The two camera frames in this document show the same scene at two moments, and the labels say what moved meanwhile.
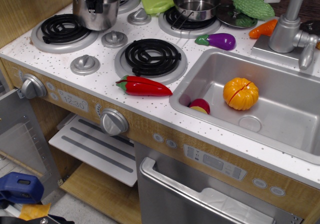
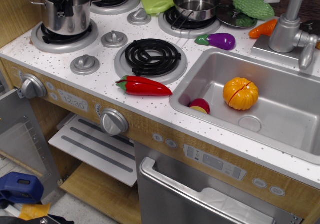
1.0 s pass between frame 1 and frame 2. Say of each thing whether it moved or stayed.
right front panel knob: stayed
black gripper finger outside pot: moved
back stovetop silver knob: stayed
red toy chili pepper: stayed
